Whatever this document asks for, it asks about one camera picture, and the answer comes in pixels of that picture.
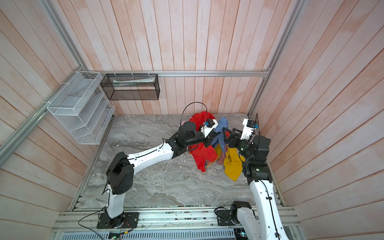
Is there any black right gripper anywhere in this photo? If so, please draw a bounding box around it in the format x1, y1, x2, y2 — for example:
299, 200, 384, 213
223, 127, 253, 164

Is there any blue plaid shirt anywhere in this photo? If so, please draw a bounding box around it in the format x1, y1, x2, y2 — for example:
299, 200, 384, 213
211, 117, 229, 152

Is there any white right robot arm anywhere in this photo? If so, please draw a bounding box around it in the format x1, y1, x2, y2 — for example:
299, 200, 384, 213
223, 128, 288, 240

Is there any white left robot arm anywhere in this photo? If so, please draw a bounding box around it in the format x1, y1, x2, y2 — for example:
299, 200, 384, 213
97, 119, 219, 229

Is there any red cloth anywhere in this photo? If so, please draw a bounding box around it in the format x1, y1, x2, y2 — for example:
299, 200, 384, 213
189, 111, 218, 172

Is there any dusty rose cloth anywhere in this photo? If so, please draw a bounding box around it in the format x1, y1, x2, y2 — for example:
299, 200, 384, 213
205, 145, 228, 167

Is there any yellow cloth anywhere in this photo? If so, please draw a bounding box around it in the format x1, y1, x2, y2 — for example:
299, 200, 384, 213
222, 148, 245, 182

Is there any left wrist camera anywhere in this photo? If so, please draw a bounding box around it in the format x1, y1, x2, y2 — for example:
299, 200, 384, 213
200, 119, 218, 138

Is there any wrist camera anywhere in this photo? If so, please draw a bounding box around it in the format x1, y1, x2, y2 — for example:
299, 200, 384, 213
200, 119, 218, 138
241, 119, 259, 140

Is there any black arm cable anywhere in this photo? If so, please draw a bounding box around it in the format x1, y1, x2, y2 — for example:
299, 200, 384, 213
179, 101, 209, 127

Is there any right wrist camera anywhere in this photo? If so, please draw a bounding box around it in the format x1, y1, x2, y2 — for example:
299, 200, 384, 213
241, 119, 259, 140

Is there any aluminium frame rail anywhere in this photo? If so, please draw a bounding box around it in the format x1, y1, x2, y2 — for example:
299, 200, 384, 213
98, 70, 269, 78

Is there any black wire mesh basket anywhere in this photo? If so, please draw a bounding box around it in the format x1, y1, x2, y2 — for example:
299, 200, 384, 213
101, 73, 161, 101

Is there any white wire mesh shelf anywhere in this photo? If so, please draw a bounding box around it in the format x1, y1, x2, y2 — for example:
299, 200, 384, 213
47, 72, 115, 145

